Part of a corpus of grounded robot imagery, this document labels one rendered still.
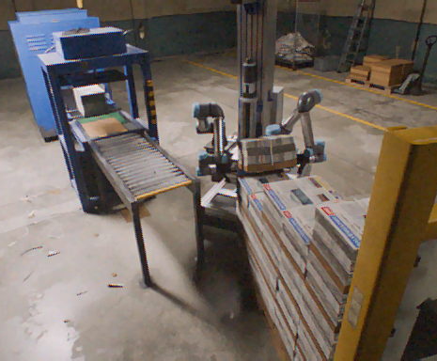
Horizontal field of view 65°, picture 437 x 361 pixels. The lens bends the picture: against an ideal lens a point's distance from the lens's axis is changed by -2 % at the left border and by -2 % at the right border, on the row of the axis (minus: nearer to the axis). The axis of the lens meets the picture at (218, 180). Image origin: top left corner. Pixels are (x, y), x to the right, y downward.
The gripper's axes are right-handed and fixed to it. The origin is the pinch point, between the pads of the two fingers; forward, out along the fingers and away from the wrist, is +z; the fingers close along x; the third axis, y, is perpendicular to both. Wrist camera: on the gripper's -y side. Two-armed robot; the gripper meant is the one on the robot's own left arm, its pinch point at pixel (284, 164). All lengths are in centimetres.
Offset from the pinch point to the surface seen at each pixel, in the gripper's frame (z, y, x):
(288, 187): 26, -5, 77
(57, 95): 181, 80, -73
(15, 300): 223, -81, -13
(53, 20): 223, 215, -277
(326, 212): 33, -5, 139
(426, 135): 47, 26, 210
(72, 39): 161, 128, -74
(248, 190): 38, -11, 30
